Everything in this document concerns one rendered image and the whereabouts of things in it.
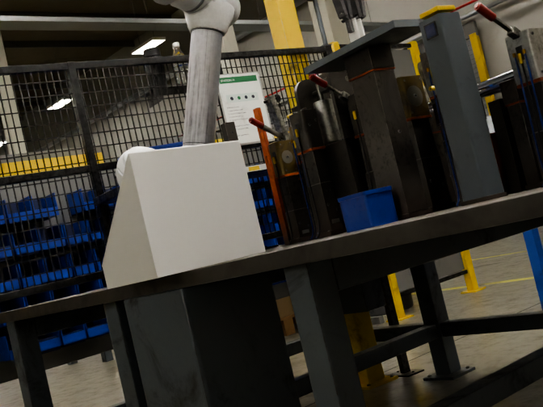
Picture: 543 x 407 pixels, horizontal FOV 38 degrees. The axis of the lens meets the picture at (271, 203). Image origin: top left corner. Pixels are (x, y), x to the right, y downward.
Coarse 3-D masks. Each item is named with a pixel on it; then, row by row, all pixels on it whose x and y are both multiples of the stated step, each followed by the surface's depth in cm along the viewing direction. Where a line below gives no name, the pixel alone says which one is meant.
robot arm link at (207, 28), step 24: (216, 0) 245; (192, 24) 247; (216, 24) 246; (192, 48) 247; (216, 48) 247; (192, 72) 246; (216, 72) 247; (192, 96) 244; (216, 96) 247; (192, 120) 243; (216, 120) 247; (192, 144) 242
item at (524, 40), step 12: (528, 36) 179; (540, 36) 181; (516, 48) 182; (528, 48) 180; (540, 48) 181; (516, 60) 183; (528, 60) 180; (540, 60) 180; (516, 72) 183; (528, 72) 180; (540, 72) 179; (516, 84) 184; (528, 84) 182; (540, 84) 180; (528, 96) 183; (540, 96) 180; (528, 108) 182; (540, 108) 181; (540, 120) 182; (540, 132) 182; (540, 144) 182; (540, 156) 182; (540, 168) 183
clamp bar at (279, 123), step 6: (270, 96) 270; (276, 96) 273; (264, 102) 270; (270, 102) 271; (276, 102) 271; (270, 108) 272; (276, 108) 271; (270, 114) 273; (276, 114) 270; (276, 120) 271; (282, 120) 271; (276, 126) 272; (282, 126) 271; (282, 132) 271
